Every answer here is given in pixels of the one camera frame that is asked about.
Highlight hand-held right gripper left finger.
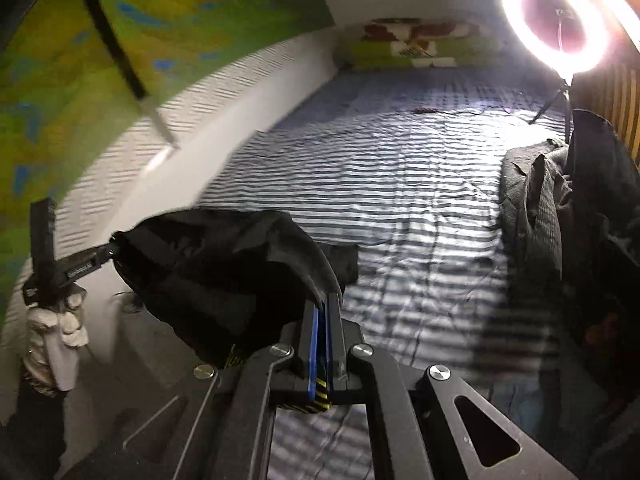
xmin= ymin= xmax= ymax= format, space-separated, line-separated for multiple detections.
xmin=65 ymin=296 xmax=328 ymax=480

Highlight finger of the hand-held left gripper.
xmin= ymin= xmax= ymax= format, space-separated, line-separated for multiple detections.
xmin=95 ymin=241 xmax=126 ymax=262

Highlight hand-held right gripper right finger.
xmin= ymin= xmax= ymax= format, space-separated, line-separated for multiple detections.
xmin=327 ymin=296 xmax=576 ymax=480

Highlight black pants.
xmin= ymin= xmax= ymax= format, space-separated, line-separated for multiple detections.
xmin=111 ymin=209 xmax=360 ymax=368

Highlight person's left forearm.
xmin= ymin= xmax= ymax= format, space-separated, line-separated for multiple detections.
xmin=0 ymin=352 xmax=71 ymax=480

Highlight person's left hand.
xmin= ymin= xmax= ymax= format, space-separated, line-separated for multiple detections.
xmin=26 ymin=291 xmax=90 ymax=361

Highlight striped bed sheet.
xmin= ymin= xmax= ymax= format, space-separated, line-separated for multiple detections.
xmin=195 ymin=67 xmax=601 ymax=480

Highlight grey textured garment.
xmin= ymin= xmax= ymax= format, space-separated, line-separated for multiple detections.
xmin=499 ymin=139 xmax=577 ymax=283

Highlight black garment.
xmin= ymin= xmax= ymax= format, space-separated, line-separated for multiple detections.
xmin=559 ymin=107 xmax=640 ymax=363

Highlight floral pillow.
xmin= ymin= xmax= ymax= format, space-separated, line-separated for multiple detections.
xmin=334 ymin=17 xmax=490 ymax=69

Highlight black light tripod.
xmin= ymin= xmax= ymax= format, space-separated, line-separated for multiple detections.
xmin=529 ymin=7 xmax=576 ymax=147

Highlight yellow striped dark cloth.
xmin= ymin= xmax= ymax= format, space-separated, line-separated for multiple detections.
xmin=592 ymin=55 xmax=640 ymax=166

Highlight green wall poster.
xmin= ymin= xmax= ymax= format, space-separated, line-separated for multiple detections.
xmin=0 ymin=0 xmax=336 ymax=323

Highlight black wall strip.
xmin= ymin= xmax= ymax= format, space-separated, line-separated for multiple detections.
xmin=74 ymin=0 xmax=180 ymax=150

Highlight ring light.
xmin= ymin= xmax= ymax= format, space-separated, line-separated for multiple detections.
xmin=501 ymin=0 xmax=609 ymax=76

